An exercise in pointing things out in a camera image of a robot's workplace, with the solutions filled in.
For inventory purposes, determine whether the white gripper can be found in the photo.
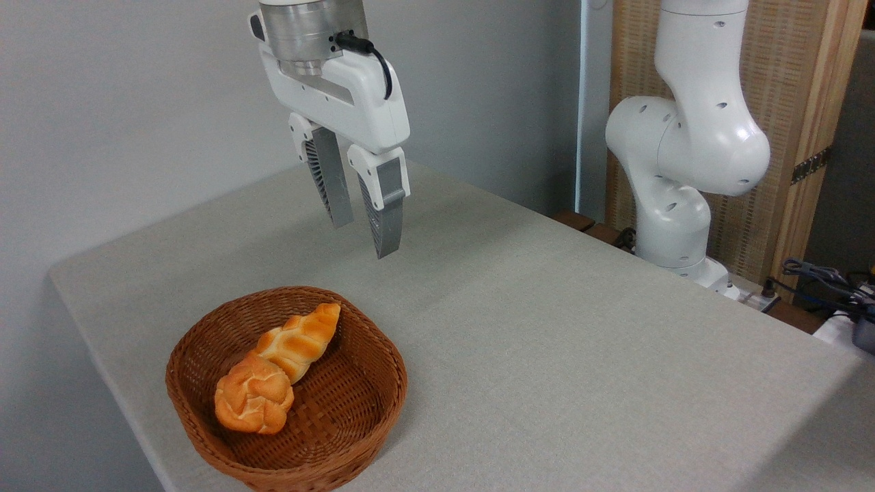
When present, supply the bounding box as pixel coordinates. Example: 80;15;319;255
247;12;412;260

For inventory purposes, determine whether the long braided bread loaf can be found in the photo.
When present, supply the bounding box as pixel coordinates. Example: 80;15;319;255
254;303;341;385

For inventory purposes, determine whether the round orange bread bun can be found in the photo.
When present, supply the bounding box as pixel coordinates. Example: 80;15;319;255
214;351;295;435

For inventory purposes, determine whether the dark cable bundle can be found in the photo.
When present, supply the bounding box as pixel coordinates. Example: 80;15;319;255
781;258;875;322

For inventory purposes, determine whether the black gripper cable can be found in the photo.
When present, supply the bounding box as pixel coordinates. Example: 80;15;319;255
334;31;394;101

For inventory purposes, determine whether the dark metal screen hinge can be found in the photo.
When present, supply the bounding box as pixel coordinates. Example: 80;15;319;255
791;146;833;186

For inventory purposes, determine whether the brown wicker basket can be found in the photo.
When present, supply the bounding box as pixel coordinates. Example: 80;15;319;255
165;286;409;492

